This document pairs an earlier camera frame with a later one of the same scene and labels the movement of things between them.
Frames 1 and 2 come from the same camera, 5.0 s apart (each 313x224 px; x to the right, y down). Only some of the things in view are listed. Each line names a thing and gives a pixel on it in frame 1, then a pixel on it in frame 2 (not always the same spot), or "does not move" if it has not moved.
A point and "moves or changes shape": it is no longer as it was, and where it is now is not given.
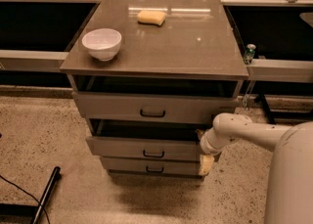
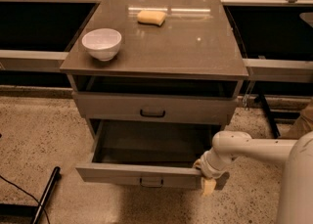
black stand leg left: x=48 y=193 does not move
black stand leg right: x=268 y=112 does not move
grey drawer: x=146 y=138 moves or changes shape
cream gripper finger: x=200 y=133 → x=198 y=162
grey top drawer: x=154 y=107 does not move
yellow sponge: x=151 y=18 does not move
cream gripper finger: x=205 y=163 → x=209 y=186
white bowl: x=104 y=44 does not move
